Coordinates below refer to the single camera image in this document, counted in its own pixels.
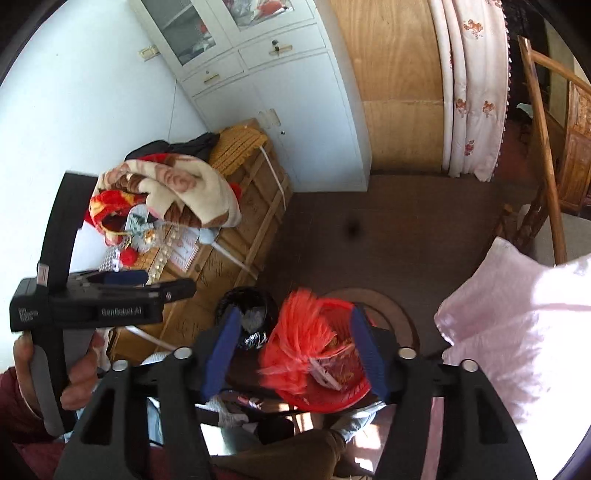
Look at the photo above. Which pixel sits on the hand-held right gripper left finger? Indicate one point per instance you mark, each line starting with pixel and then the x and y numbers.
pixel 224 355

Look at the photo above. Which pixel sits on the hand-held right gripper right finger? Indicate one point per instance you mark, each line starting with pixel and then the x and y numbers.
pixel 368 353

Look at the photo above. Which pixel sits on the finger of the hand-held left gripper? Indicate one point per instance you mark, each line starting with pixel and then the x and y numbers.
pixel 180 290
pixel 124 278

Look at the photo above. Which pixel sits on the red plastic basket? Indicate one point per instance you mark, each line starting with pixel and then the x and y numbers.
pixel 341 400

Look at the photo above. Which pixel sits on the person's left forearm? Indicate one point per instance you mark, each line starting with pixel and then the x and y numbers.
pixel 18 410

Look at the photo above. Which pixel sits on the person's left hand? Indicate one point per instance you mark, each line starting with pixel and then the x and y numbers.
pixel 81 374

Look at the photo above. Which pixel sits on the red pompom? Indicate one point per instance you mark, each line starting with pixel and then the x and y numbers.
pixel 129 257

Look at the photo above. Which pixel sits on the red printed packet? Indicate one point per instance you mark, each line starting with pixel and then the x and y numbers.
pixel 341 369

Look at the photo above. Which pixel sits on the pile of clear blister packs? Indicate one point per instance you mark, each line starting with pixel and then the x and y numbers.
pixel 161 258

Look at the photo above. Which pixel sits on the white paper label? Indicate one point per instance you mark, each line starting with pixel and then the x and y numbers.
pixel 185 251

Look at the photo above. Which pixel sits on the round wooden stool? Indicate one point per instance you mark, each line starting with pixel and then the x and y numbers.
pixel 397 318

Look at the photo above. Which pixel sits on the crumpled grey paper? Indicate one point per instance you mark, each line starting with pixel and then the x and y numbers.
pixel 254 319

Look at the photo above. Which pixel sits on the orange feathery tassel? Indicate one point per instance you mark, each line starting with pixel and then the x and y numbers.
pixel 295 332

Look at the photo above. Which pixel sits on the floral fleece blanket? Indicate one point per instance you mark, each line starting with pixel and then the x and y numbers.
pixel 184 184

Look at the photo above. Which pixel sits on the pink tablecloth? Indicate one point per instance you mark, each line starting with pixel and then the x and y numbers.
pixel 508 346

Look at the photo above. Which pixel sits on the black cloth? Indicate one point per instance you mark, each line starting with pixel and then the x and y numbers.
pixel 194 145

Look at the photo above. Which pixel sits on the yellow knitted mat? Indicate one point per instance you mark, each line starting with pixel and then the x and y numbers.
pixel 235 145

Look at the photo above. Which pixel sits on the white metal cabinet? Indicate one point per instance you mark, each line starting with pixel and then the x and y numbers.
pixel 295 115

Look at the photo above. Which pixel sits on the grey chair cushion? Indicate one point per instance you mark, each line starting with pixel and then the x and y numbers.
pixel 577 240

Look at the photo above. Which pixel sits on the wooden chair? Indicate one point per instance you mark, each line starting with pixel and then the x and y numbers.
pixel 547 161

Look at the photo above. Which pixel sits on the carved wooden cabinet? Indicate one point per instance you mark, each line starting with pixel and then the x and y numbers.
pixel 577 161

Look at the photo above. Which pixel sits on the plywood board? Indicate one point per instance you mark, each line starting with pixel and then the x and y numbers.
pixel 392 69

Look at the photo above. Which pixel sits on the floral curtain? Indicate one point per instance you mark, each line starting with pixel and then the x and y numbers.
pixel 475 69

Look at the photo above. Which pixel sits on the wall socket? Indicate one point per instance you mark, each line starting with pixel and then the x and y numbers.
pixel 147 52

